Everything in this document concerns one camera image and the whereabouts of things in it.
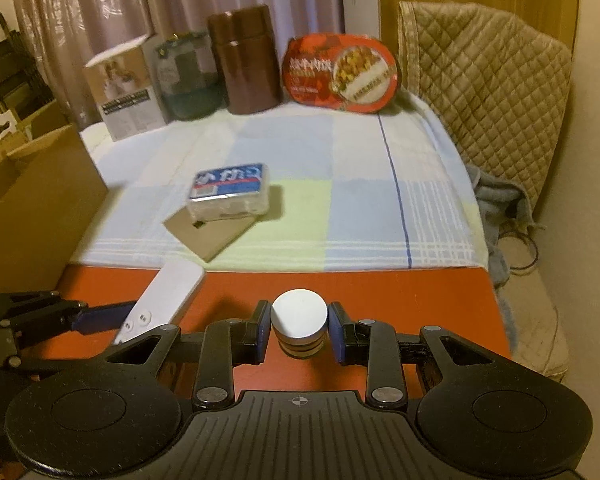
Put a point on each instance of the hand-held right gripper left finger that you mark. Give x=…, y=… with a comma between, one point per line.
x=262, y=332

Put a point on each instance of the cardboard box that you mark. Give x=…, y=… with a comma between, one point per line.
x=40, y=210

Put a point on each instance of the beige quilted cover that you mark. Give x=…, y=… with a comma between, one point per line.
x=495, y=90

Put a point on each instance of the red instant meal bowl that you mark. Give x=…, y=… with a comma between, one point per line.
x=340, y=72

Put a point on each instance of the clear plastic box blue label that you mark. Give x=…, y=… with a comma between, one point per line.
x=227, y=190

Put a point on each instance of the grey cloth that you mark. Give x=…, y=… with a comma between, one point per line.
x=500, y=200

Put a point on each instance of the brown thermos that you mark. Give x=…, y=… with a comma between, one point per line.
x=245, y=60

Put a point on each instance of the white product carton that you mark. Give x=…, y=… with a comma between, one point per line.
x=130, y=95

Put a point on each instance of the orange printed sheet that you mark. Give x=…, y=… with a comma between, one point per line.
x=420, y=300

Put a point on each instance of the green glass jar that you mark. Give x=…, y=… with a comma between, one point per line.
x=187, y=80

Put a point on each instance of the flat brown box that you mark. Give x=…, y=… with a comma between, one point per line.
x=215, y=237

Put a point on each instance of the small white-lidded jar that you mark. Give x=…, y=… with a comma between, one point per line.
x=299, y=312

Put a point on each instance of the white remote with red button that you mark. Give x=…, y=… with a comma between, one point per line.
x=175, y=287

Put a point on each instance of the pale pink curtain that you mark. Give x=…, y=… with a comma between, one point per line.
x=105, y=0

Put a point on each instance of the dark wicker basket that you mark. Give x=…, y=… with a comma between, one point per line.
x=10, y=70

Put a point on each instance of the pastel checkered blanket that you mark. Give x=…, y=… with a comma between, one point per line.
x=340, y=185

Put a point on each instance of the beige seat cushion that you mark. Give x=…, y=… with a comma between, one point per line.
x=540, y=325

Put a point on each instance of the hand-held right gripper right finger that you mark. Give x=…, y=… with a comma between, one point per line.
x=337, y=332

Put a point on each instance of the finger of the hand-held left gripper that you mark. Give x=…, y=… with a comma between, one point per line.
x=105, y=317
x=45, y=363

